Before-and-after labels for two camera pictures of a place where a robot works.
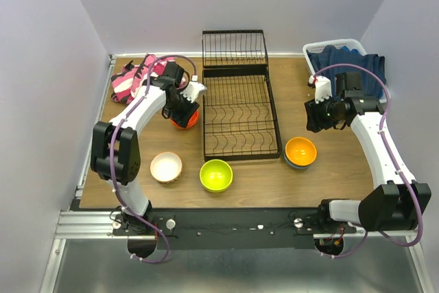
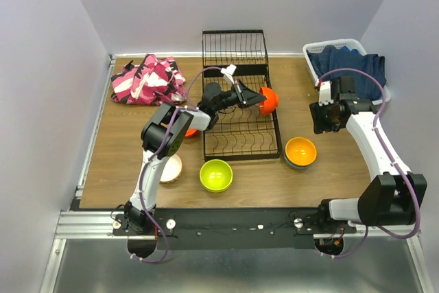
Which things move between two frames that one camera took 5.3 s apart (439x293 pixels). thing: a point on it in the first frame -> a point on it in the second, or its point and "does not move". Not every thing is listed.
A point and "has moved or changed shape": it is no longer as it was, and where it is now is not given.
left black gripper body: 177,110 -> 231,98
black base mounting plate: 219,228 does not move
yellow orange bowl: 300,151 does not move
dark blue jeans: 330,55 does not move
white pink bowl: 166,167 does not move
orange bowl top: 192,122 has moved or changed shape
